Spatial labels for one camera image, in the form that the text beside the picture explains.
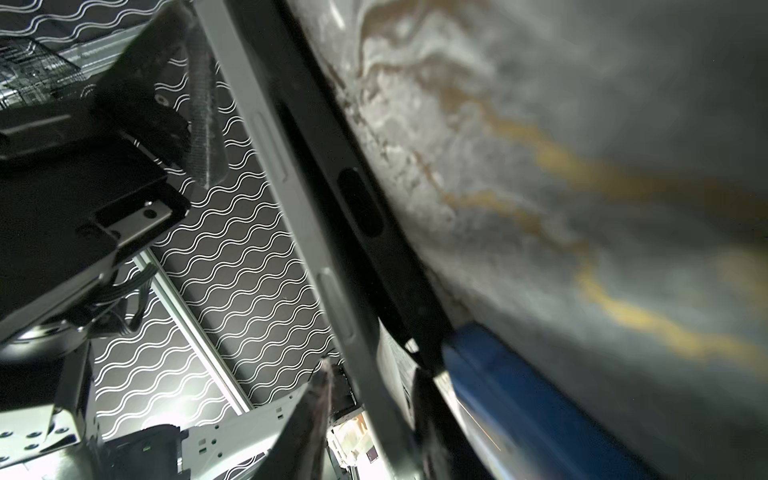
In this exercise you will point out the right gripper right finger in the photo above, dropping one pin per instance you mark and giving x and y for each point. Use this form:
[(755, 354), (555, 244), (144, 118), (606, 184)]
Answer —
[(445, 450)]

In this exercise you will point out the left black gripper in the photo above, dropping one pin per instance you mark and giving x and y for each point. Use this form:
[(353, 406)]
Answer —
[(78, 197)]

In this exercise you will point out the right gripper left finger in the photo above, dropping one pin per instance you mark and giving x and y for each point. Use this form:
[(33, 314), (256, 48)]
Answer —
[(298, 452)]

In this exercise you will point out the black smartphone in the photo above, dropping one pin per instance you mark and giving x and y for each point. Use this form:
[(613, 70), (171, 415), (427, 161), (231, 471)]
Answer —
[(355, 325)]

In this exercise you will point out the black phone case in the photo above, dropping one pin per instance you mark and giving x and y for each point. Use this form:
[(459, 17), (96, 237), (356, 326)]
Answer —
[(383, 263)]

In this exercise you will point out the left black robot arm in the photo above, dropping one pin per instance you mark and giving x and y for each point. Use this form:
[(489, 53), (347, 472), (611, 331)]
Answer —
[(49, 427)]

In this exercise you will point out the blue phone case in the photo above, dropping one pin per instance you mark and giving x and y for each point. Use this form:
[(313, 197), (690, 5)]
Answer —
[(528, 427)]

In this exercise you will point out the black wire basket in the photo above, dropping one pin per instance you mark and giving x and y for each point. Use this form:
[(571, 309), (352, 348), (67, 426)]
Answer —
[(32, 73)]

